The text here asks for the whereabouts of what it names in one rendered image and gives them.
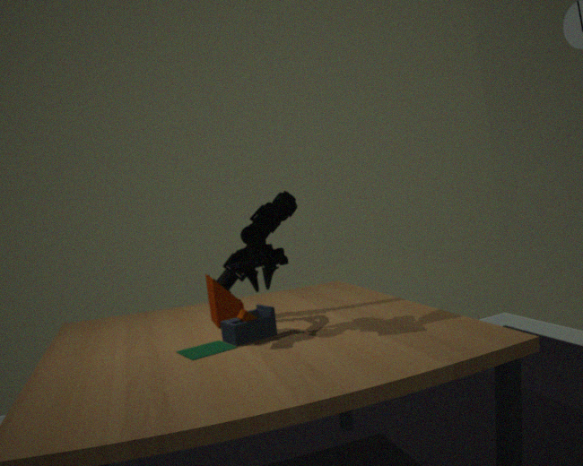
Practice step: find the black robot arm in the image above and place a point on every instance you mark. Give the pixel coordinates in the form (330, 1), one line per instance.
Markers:
(265, 220)

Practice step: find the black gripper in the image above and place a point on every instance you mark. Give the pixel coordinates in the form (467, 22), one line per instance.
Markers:
(249, 269)

